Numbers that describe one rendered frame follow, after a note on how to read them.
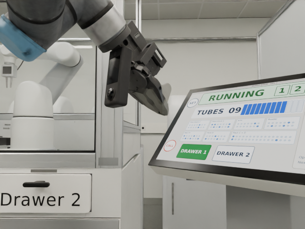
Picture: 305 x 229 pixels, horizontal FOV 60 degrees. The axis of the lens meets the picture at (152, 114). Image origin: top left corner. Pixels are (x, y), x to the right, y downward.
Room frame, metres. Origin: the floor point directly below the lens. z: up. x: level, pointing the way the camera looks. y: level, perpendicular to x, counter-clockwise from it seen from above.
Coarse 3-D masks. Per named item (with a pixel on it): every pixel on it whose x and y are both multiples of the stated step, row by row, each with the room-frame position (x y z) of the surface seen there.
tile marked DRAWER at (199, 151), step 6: (186, 144) 0.72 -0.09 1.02; (192, 144) 0.70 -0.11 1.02; (198, 144) 0.69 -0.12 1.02; (204, 144) 0.68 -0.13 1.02; (210, 144) 0.66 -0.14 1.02; (180, 150) 0.71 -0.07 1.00; (186, 150) 0.70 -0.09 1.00; (192, 150) 0.69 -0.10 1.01; (198, 150) 0.67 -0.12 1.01; (204, 150) 0.66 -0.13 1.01; (180, 156) 0.70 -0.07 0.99; (186, 156) 0.68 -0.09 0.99; (192, 156) 0.67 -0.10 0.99; (198, 156) 0.66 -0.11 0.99; (204, 156) 0.65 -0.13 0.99
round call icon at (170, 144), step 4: (168, 140) 0.77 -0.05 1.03; (172, 140) 0.76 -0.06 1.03; (176, 140) 0.75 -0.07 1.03; (164, 144) 0.77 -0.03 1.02; (168, 144) 0.76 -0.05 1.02; (172, 144) 0.75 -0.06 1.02; (176, 144) 0.74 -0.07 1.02; (164, 148) 0.76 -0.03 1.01; (168, 148) 0.75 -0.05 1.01; (172, 148) 0.74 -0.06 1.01
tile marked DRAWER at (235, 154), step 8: (216, 152) 0.63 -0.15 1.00; (224, 152) 0.62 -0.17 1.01; (232, 152) 0.61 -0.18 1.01; (240, 152) 0.59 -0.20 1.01; (248, 152) 0.58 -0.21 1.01; (216, 160) 0.62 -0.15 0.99; (224, 160) 0.60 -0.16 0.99; (232, 160) 0.59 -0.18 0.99; (240, 160) 0.58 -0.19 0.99; (248, 160) 0.57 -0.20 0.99
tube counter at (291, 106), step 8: (240, 104) 0.70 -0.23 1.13; (248, 104) 0.68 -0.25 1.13; (256, 104) 0.66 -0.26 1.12; (264, 104) 0.65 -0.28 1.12; (272, 104) 0.63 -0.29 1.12; (280, 104) 0.62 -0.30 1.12; (288, 104) 0.61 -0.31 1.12; (296, 104) 0.59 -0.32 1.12; (304, 104) 0.58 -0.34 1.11; (232, 112) 0.69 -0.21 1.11; (240, 112) 0.68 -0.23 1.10; (248, 112) 0.66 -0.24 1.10; (256, 112) 0.65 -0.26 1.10; (264, 112) 0.63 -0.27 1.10; (272, 112) 0.62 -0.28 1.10; (280, 112) 0.60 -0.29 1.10; (288, 112) 0.59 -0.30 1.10; (296, 112) 0.58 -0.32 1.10
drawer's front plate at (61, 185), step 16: (0, 176) 0.79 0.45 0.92; (16, 176) 0.79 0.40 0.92; (32, 176) 0.79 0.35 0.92; (48, 176) 0.79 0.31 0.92; (64, 176) 0.79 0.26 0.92; (80, 176) 0.79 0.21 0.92; (0, 192) 0.79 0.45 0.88; (16, 192) 0.79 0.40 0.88; (32, 192) 0.79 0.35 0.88; (48, 192) 0.79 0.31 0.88; (64, 192) 0.79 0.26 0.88; (80, 192) 0.79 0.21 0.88; (0, 208) 0.79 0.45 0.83; (16, 208) 0.79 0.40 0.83; (32, 208) 0.79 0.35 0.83; (48, 208) 0.79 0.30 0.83; (64, 208) 0.79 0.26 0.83; (80, 208) 0.79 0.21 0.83
